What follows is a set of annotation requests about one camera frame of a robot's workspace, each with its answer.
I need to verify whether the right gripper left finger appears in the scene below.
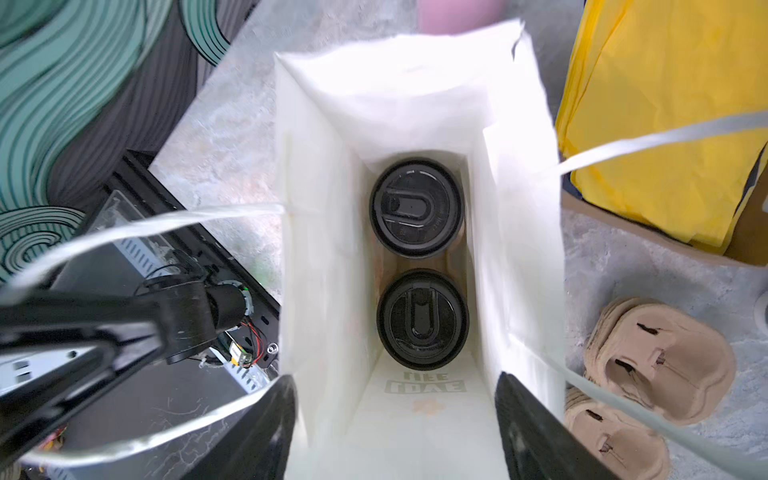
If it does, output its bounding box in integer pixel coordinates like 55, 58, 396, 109
184, 375, 297, 480

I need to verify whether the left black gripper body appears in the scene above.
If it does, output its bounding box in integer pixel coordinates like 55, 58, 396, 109
1, 275, 248, 462

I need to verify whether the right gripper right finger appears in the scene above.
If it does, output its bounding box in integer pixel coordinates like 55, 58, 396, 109
494, 372, 616, 480

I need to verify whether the black coffee lid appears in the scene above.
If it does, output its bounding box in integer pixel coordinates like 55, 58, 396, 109
376, 269, 470, 371
368, 157, 464, 259

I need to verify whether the white paper takeout bag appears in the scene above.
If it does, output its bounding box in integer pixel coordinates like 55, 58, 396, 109
0, 17, 768, 480

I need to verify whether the brown pulp cup carrier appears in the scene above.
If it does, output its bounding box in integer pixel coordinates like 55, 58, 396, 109
565, 297, 736, 479

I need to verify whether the stack of green paper cups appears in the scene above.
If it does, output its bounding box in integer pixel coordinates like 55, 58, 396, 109
754, 291, 768, 336

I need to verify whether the brown cardboard napkin tray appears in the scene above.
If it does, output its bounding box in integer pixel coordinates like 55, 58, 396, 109
561, 145, 767, 268

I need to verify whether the yellow napkin stack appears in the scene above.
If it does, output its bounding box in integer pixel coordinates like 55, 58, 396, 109
556, 1, 767, 255

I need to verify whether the pink cup of stirrers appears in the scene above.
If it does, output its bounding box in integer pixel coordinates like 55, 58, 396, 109
417, 0, 505, 35

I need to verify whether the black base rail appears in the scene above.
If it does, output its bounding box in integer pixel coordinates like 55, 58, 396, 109
47, 149, 283, 385

